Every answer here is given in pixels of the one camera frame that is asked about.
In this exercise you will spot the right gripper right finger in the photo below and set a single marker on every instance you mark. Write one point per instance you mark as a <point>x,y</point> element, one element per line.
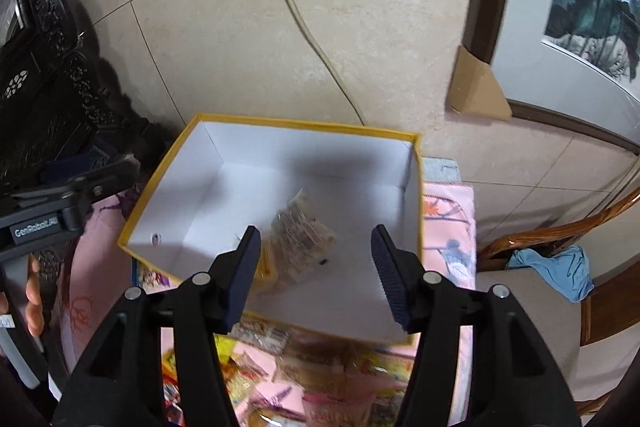
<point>401,274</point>

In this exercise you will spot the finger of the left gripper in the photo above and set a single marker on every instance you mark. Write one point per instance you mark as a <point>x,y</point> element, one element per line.
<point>83,190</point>

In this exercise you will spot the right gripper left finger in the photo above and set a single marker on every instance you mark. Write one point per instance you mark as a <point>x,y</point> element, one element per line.
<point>232,275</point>

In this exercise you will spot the clear brown biscuit pack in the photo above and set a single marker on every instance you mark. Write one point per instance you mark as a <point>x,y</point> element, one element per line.
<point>300,241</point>

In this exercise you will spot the long yellow snack bar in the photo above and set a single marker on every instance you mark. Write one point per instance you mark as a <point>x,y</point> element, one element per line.
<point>237,383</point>

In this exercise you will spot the pink cracker pack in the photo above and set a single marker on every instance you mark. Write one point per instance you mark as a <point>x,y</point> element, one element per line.
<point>324,411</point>

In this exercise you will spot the person left hand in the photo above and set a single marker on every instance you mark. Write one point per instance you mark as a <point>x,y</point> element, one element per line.
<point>34,309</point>

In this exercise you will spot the long dark snack bar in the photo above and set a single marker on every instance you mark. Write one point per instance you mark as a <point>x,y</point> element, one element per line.
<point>262,334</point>

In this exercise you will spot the dark carved wooden furniture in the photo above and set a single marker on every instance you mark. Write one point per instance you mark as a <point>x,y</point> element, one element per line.
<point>63,110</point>

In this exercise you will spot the pink floral tablecloth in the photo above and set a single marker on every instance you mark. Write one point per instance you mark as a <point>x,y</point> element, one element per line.
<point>343,367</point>

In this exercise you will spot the yellow cardboard box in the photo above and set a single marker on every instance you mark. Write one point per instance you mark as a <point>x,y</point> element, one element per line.
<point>315,192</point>

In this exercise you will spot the blue cloth on chair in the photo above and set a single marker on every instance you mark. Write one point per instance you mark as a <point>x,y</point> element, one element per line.
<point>567,272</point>

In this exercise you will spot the cardboard corner protector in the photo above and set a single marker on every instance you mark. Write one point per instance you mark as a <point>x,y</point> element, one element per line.
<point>474,91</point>

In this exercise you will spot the wooden armchair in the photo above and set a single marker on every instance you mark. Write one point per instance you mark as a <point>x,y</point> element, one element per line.
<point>595,342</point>

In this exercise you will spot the framed lotus painting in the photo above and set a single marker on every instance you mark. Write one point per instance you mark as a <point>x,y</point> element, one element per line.
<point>571,64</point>

